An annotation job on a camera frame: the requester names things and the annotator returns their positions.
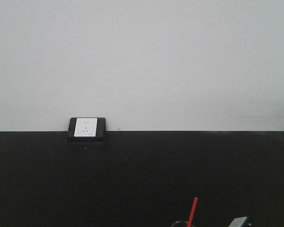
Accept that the red stirring rod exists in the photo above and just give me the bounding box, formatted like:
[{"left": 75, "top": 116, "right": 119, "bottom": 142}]
[{"left": 187, "top": 197, "right": 198, "bottom": 227}]

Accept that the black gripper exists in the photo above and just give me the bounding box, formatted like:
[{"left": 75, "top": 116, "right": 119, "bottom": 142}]
[{"left": 228, "top": 217, "right": 252, "bottom": 227}]

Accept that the clear glass beaker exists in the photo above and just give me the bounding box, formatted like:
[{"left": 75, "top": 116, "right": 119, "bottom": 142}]
[{"left": 171, "top": 220, "right": 195, "bottom": 227}]

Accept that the black socket mounting box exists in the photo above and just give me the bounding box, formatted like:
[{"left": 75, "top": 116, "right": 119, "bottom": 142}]
[{"left": 66, "top": 117, "right": 107, "bottom": 143}]

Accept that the white wall power socket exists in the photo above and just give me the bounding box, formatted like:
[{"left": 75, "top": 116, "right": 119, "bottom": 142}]
[{"left": 74, "top": 118, "right": 98, "bottom": 137}]

